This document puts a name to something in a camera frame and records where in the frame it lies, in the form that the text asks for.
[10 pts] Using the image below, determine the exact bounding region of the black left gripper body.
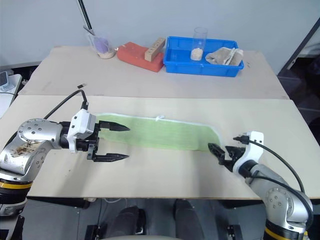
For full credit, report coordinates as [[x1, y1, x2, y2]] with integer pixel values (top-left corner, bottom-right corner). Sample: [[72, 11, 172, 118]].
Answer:
[[75, 121, 102, 161]]

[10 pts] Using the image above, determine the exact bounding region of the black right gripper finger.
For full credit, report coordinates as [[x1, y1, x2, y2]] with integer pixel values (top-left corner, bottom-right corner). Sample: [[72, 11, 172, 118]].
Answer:
[[207, 142, 227, 158], [217, 154, 234, 173]]

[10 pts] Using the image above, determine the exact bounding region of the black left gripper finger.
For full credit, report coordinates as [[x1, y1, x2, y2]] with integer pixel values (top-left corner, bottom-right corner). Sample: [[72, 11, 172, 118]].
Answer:
[[99, 120, 131, 133], [92, 153, 130, 164]]

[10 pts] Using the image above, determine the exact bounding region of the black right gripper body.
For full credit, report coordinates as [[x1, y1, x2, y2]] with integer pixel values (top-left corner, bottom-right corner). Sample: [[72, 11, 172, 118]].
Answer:
[[224, 145, 247, 169]]

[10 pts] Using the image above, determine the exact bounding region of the green towel with white edge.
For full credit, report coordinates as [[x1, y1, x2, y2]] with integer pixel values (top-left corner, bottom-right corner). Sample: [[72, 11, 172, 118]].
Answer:
[[95, 112, 222, 152]]

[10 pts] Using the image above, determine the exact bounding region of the dark rounded shape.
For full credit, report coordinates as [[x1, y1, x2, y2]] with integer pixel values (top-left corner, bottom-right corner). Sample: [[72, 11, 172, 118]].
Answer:
[[109, 205, 147, 239], [173, 198, 209, 240]]

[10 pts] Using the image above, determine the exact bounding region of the red brick block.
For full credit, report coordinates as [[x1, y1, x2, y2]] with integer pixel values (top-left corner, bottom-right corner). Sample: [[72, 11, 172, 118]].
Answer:
[[116, 41, 166, 74]]

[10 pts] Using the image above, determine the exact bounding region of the clear beaker with purple contents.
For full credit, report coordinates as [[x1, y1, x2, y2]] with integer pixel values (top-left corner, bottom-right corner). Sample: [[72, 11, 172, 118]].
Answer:
[[83, 26, 117, 60]]

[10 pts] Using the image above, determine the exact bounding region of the wooden block with holes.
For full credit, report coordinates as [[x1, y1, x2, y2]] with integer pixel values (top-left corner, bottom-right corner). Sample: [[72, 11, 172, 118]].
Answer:
[[144, 37, 167, 62]]

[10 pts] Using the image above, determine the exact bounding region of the blue plastic bin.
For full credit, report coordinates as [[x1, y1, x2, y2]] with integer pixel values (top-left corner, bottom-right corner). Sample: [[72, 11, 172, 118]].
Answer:
[[162, 35, 245, 78]]

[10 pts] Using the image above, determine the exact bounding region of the beige crumpled cloth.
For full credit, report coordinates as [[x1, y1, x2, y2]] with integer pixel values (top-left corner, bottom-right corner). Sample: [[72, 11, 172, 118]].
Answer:
[[205, 46, 245, 67]]

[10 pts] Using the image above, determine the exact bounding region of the white device with screen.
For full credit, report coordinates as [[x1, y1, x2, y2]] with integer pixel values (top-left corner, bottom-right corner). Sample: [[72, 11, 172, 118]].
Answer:
[[0, 70, 24, 96]]

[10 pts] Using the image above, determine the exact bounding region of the clear tall plastic cup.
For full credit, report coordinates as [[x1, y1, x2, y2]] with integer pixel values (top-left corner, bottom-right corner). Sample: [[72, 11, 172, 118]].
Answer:
[[190, 26, 209, 62]]

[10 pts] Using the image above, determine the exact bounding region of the black thin rod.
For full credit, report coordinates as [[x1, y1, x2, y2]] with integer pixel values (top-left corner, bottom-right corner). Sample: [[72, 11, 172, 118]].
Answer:
[[77, 0, 96, 36]]

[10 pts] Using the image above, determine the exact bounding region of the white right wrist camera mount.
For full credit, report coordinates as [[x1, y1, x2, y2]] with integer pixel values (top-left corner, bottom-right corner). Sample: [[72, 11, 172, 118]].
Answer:
[[232, 130, 265, 174]]

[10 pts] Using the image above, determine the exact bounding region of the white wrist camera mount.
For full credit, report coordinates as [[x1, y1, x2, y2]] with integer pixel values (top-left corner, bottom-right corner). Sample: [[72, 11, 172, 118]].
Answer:
[[232, 130, 265, 174], [66, 108, 97, 154]]

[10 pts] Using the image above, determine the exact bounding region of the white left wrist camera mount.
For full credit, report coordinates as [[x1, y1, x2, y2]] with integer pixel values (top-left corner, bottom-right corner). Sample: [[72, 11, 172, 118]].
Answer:
[[66, 108, 97, 154]]

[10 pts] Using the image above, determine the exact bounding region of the black table frame bar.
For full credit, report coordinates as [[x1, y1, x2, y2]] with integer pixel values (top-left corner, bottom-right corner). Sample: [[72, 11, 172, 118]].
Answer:
[[25, 196, 91, 210], [216, 199, 264, 210]]

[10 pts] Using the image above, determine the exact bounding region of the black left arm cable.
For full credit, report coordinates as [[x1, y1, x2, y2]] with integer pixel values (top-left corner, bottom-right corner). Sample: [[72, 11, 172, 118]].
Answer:
[[43, 89, 91, 121]]

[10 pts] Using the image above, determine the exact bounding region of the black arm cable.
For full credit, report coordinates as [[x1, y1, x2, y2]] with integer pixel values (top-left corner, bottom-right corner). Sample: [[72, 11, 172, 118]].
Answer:
[[232, 134, 315, 223], [43, 89, 91, 121]]

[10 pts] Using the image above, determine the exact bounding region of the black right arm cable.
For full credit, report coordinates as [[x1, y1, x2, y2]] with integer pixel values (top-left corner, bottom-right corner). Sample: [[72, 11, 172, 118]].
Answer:
[[232, 134, 315, 223]]

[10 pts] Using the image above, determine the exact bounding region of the dark metal frame post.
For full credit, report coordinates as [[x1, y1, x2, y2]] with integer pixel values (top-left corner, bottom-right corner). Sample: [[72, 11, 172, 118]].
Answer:
[[275, 18, 320, 76]]

